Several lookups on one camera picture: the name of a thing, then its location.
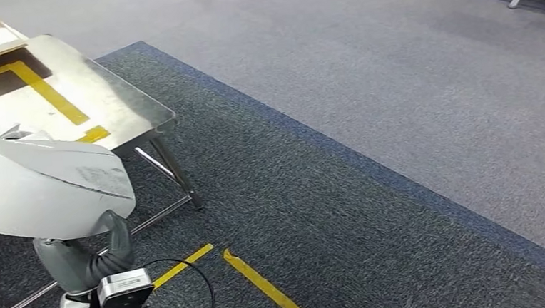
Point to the yellow tape strip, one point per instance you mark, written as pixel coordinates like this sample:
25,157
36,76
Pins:
189,261

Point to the steel workbench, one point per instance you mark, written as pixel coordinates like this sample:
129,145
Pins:
122,100

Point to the yellow tape strip torn end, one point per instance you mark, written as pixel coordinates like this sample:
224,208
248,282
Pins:
264,286

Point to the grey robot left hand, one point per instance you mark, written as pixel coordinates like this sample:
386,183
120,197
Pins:
66,265

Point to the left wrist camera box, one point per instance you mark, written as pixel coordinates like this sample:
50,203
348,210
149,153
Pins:
126,285

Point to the white plastic shell part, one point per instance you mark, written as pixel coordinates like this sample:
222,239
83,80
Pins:
42,190

